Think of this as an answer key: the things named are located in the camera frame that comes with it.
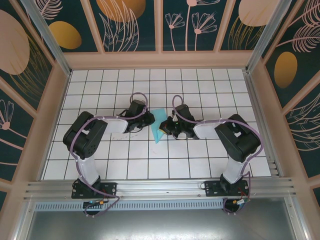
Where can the light blue cloth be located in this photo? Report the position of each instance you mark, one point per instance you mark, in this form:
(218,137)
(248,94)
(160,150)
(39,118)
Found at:
(156,132)

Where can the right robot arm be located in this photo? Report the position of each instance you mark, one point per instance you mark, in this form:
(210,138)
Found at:
(237,137)

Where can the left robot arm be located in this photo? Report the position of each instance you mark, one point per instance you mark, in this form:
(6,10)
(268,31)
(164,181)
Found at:
(85,135)

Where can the grey metal panel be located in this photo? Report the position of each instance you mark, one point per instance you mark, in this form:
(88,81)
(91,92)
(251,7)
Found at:
(160,225)

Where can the yellow power connector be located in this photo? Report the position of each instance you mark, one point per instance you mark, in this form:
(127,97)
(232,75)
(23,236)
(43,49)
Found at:
(101,202)
(235,202)

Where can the aluminium mounting rail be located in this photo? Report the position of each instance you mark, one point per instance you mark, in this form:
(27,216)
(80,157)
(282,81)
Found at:
(160,187)

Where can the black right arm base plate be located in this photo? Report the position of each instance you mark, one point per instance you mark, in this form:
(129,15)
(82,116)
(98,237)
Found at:
(212,191)

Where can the aluminium side rail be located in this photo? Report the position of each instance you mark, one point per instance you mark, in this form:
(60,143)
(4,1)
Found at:
(262,125)

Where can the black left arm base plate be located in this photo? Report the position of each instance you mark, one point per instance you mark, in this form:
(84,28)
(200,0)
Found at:
(110,190)

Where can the aluminium frame post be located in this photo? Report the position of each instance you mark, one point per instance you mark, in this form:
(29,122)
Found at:
(47,37)
(267,32)

